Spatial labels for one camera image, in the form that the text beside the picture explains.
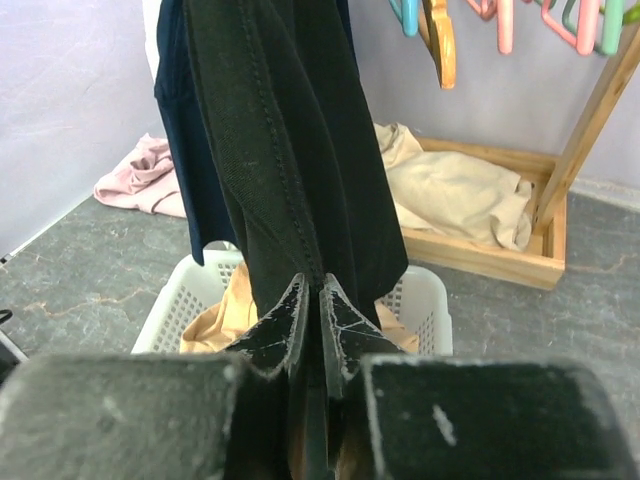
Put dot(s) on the mint green hanger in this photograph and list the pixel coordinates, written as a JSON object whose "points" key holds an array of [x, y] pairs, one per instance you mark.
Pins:
{"points": [[609, 24]]}

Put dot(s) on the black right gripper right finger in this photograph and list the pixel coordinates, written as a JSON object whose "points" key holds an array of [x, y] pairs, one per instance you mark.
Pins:
{"points": [[420, 417]]}

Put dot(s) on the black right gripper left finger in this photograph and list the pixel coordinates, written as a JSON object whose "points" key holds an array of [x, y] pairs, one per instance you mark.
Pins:
{"points": [[230, 415]]}

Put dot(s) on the turquoise plastic hanger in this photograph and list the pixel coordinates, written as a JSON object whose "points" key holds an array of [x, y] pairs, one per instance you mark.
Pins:
{"points": [[407, 13]]}

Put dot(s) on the navy blue t shirt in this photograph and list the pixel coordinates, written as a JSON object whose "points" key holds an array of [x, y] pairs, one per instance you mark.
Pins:
{"points": [[201, 192]]}

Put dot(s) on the white perforated plastic basket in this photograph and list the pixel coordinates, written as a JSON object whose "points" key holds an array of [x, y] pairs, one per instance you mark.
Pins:
{"points": [[414, 314]]}

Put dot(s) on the white printed t shirt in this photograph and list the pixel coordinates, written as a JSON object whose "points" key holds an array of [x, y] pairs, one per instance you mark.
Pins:
{"points": [[150, 10]]}

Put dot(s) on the wooden clothes rack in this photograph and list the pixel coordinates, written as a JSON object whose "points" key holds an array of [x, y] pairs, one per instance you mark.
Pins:
{"points": [[543, 263]]}

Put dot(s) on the mauve pink crumpled garment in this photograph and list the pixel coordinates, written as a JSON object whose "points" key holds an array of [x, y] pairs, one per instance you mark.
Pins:
{"points": [[145, 180]]}

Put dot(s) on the pink plastic hanger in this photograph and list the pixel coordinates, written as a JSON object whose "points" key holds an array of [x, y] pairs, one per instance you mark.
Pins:
{"points": [[582, 36], [503, 12]]}

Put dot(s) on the cream cloth in rack base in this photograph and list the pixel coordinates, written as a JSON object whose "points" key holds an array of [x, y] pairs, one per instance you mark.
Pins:
{"points": [[454, 194]]}

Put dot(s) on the lime green hanger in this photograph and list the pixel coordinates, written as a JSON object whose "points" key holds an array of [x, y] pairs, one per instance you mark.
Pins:
{"points": [[632, 15]]}

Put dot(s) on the black t shirt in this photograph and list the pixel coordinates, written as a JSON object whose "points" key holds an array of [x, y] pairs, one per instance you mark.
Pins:
{"points": [[245, 56]]}

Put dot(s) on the wooden hanger with bar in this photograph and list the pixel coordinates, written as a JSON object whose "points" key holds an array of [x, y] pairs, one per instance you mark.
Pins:
{"points": [[435, 27]]}

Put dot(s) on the beige tan t shirt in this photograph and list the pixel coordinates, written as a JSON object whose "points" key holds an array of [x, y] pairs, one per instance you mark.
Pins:
{"points": [[220, 325]]}

